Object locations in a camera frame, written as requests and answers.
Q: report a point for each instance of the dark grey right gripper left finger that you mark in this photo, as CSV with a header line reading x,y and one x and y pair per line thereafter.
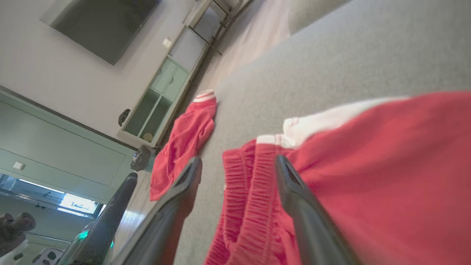
x,y
165,224

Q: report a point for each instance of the white green left gripper body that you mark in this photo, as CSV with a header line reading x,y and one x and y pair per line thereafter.
x,y
88,250

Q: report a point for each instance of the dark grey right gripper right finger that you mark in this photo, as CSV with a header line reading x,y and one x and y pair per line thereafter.
x,y
309,228

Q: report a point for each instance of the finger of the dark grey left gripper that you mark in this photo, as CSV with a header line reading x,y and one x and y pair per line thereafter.
x,y
116,206

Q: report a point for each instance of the red shirt with striped collar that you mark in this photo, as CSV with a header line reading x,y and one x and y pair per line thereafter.
x,y
184,143

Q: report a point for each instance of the red shorts with white trim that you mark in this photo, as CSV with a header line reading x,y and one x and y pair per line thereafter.
x,y
386,176

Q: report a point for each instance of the white holed basket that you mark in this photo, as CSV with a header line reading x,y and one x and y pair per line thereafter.
x,y
45,256

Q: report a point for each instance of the dark round device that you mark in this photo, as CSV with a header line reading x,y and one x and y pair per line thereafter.
x,y
141,158

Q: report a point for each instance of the small round beige object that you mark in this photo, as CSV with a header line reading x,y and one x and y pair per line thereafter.
x,y
148,137

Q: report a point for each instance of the brown plush toy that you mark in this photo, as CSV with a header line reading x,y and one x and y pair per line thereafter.
x,y
14,224

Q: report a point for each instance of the pale green door panel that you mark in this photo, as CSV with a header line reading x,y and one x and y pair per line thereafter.
x,y
55,147

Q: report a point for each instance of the small black figurine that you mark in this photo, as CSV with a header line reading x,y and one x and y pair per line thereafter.
x,y
124,117

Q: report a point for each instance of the pale green shelf cabinet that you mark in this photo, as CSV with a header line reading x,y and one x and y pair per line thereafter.
x,y
165,79

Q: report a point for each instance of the large grey sofa chaise cushion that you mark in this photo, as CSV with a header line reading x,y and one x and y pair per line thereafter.
x,y
331,66

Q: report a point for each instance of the grey sofa seat cushion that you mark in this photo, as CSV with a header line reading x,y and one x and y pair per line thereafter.
x,y
312,14

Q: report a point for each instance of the white wall switch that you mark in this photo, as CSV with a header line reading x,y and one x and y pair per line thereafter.
x,y
18,165

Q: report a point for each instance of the white wall socket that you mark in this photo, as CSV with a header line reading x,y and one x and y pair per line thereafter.
x,y
167,42

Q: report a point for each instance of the black wall television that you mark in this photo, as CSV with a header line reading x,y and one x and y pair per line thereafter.
x,y
99,25

